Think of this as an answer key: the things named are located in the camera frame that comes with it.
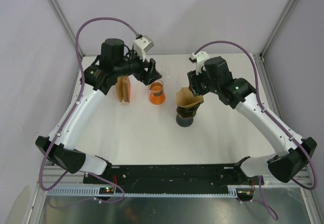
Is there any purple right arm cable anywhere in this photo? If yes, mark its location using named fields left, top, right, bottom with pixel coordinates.
left=193, top=40, right=318, bottom=221

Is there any brown paper coffee filter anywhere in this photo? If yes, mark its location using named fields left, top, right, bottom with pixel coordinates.
left=175, top=87, right=204, bottom=109

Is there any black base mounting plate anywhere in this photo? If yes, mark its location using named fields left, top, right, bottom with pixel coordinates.
left=83, top=163, right=264, bottom=193

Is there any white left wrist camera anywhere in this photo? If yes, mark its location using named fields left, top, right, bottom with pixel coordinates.
left=133, top=35, right=154, bottom=62

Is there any aluminium frame rail left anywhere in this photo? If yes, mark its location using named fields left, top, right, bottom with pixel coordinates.
left=47, top=0, right=76, bottom=46

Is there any clear glass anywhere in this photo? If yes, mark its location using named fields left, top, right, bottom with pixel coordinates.
left=157, top=66, right=170, bottom=80

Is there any grey slotted cable duct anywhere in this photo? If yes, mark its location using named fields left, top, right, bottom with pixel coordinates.
left=47, top=186, right=237, bottom=198

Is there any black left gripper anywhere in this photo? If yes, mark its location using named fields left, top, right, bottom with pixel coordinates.
left=114, top=48, right=161, bottom=85

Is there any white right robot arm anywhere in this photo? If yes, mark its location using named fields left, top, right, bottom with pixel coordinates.
left=187, top=52, right=317, bottom=184

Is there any aluminium frame rail right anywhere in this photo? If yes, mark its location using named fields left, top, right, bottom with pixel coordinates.
left=259, top=0, right=299, bottom=59

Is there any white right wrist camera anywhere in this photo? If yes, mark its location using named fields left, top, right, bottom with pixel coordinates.
left=189, top=52, right=210, bottom=75

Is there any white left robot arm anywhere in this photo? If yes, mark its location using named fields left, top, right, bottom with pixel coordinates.
left=35, top=35, right=161, bottom=184

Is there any aluminium frame rail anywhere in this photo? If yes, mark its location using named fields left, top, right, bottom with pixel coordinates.
left=47, top=0, right=76, bottom=46
left=259, top=0, right=299, bottom=59

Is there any green glass coffee dripper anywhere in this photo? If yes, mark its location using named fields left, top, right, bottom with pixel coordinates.
left=176, top=101, right=204, bottom=118

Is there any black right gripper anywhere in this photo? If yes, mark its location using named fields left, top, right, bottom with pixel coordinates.
left=187, top=65, right=220, bottom=97

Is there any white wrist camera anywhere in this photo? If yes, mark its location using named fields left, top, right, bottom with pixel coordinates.
left=189, top=52, right=210, bottom=75
left=133, top=35, right=154, bottom=62

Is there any orange liquid glass beaker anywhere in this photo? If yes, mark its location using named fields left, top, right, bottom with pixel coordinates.
left=148, top=80, right=166, bottom=105

